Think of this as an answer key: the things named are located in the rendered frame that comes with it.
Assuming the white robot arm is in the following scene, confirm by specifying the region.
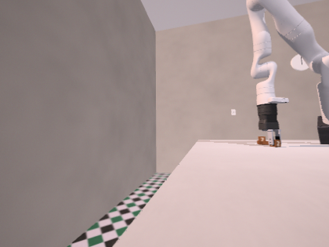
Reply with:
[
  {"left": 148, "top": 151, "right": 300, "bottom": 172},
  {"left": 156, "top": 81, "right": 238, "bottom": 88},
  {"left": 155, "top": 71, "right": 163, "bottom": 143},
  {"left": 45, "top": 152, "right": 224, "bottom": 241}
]
[{"left": 247, "top": 0, "right": 329, "bottom": 125}]

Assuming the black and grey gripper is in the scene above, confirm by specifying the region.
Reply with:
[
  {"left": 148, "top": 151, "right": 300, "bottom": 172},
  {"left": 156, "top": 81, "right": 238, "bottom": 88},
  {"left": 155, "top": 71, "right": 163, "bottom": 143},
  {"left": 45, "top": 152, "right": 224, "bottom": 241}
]
[{"left": 257, "top": 93, "right": 289, "bottom": 145}]

